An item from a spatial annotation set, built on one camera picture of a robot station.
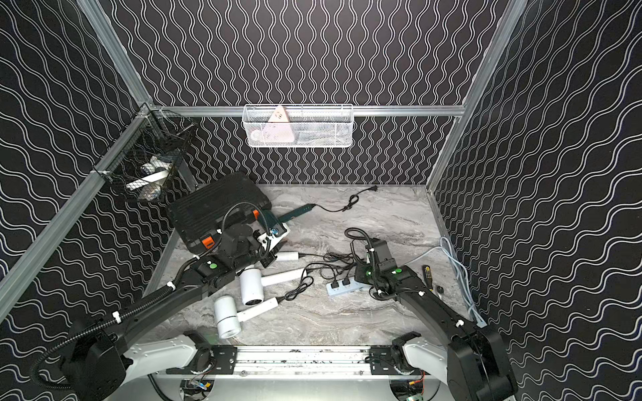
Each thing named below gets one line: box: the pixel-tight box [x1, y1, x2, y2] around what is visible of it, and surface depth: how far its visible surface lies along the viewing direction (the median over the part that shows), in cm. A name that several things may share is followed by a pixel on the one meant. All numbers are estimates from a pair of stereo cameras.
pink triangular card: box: [261, 106, 296, 143], surface depth 92 cm
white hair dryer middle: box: [239, 268, 308, 307], surface depth 86 cm
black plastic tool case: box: [166, 172, 272, 254], surface depth 105 cm
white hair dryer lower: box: [214, 294, 280, 339], surface depth 81 cm
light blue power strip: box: [326, 279, 365, 296], surface depth 89 cm
